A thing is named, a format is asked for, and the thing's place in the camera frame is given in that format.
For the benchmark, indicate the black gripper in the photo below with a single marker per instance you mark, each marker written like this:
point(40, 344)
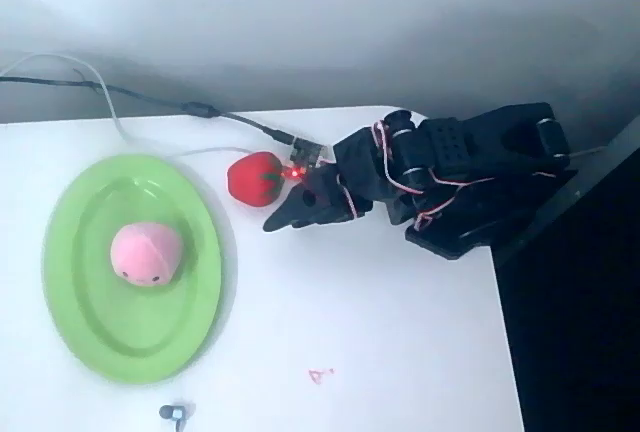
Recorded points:
point(314, 202)

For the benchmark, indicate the pink plush peach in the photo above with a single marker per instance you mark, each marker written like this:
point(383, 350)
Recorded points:
point(145, 252)

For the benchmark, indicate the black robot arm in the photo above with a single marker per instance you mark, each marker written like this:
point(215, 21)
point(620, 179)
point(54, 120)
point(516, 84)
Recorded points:
point(450, 142)

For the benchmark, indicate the green oval plate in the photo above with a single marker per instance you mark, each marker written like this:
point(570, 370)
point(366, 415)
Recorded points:
point(130, 332)

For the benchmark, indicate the small controller circuit board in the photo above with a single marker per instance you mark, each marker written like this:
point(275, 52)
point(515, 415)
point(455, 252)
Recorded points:
point(310, 151)

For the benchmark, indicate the red plush strawberry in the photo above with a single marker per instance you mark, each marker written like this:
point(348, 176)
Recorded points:
point(250, 179)

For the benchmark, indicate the grey metal earphone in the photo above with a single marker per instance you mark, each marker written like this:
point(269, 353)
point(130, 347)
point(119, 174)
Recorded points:
point(172, 412)

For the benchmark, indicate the dark furniture panel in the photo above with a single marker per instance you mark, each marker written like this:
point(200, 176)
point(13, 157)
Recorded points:
point(575, 327)

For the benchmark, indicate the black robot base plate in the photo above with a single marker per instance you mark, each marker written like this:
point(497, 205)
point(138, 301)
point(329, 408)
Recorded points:
point(450, 244)

